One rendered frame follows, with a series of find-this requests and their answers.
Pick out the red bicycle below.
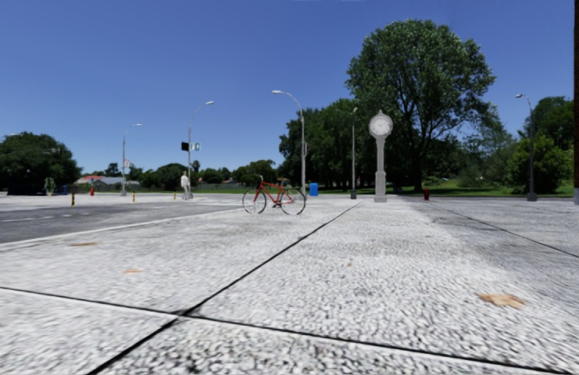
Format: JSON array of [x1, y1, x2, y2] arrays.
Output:
[[241, 175, 307, 216]]

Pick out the grey street lamp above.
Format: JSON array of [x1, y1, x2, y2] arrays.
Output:
[[271, 90, 309, 198], [120, 123, 144, 198], [514, 93, 538, 202]]

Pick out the grey pole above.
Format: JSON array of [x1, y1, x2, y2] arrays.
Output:
[[349, 106, 359, 200]]

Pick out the trees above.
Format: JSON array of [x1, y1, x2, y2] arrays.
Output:
[[0, 131, 83, 196], [278, 18, 575, 195], [91, 159, 279, 192]]

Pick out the grey street clock on pillar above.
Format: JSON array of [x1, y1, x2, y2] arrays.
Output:
[[368, 109, 394, 203]]

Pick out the traffic light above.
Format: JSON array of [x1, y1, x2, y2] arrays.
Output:
[[180, 100, 216, 199]]

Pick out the low house with red roof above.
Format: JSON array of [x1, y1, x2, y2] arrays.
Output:
[[75, 175, 141, 192]]

